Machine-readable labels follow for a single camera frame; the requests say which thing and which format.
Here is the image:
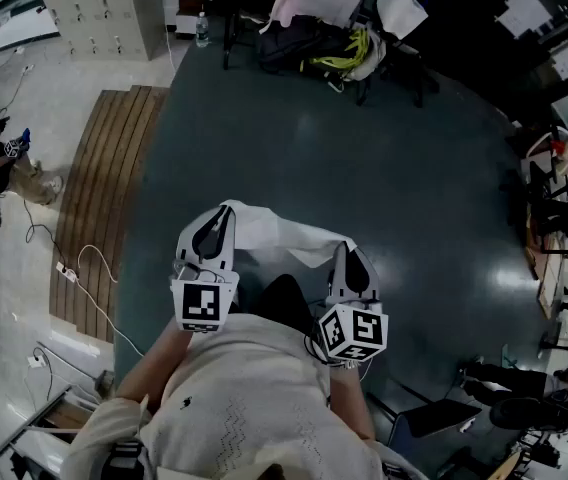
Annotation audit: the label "grey harness strap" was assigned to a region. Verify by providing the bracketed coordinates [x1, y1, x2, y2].
[101, 437, 148, 480]

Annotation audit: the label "round wooden board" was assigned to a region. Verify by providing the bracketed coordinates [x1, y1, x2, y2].
[498, 448, 536, 480]

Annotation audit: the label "white curved desk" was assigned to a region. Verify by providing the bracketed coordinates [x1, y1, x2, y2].
[0, 6, 61, 67]

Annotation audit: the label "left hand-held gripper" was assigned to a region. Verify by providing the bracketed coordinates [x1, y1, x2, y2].
[170, 204, 241, 334]

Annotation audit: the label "person's black trousers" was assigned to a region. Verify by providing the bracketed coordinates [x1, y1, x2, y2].
[237, 273, 326, 339]

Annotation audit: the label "person's left forearm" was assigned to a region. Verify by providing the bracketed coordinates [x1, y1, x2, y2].
[113, 312, 195, 412]

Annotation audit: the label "white cloth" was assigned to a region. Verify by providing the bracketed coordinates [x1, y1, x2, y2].
[218, 198, 359, 270]

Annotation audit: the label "person's right forearm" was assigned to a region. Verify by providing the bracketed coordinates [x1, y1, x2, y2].
[328, 362, 378, 442]

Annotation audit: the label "black folding chair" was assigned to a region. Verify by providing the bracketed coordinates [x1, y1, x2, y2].
[366, 377, 484, 450]

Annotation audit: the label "white round chair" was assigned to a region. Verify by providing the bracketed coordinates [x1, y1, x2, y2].
[523, 125, 568, 175]

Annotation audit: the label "clear water bottle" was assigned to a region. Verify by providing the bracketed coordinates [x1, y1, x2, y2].
[195, 11, 212, 49]

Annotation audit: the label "white floor cable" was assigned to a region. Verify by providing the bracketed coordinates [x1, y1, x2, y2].
[76, 243, 145, 359]

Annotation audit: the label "white power strip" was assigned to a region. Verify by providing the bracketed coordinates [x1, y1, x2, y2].
[55, 261, 80, 284]

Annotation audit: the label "person's cream knit sweater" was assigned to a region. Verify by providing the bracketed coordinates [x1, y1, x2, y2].
[61, 311, 430, 480]

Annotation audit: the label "white box with dark lid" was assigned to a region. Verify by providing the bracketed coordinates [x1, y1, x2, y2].
[175, 0, 206, 40]

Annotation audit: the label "grey tote bag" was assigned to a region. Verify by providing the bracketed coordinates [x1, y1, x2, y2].
[348, 27, 391, 84]

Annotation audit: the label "black duffel bag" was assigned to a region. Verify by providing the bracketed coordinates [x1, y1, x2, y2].
[256, 17, 353, 75]

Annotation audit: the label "wooden slatted board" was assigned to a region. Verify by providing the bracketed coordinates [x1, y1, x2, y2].
[47, 84, 171, 344]

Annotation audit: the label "yellow-green strap bag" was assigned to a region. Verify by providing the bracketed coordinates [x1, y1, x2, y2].
[301, 26, 371, 83]

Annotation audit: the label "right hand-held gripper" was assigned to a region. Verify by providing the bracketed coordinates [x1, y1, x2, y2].
[316, 241, 390, 364]

